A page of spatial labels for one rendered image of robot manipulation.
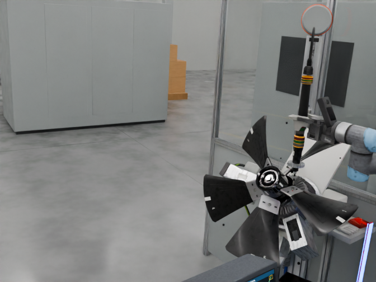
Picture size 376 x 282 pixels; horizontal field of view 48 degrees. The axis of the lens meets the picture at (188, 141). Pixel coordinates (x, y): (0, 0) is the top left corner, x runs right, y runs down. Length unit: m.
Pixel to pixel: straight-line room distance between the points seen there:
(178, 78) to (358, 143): 8.55
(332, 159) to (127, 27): 5.49
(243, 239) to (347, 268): 1.03
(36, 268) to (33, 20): 4.15
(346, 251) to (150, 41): 5.45
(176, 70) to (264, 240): 8.28
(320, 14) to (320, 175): 0.84
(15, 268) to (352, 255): 2.35
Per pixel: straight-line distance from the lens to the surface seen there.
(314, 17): 2.41
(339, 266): 2.74
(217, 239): 3.43
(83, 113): 7.11
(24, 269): 3.52
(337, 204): 1.80
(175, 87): 9.98
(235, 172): 2.17
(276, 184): 1.82
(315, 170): 2.12
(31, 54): 6.79
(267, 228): 1.83
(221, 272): 1.15
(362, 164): 1.61
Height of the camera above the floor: 1.86
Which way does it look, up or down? 16 degrees down
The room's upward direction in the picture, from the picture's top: 3 degrees clockwise
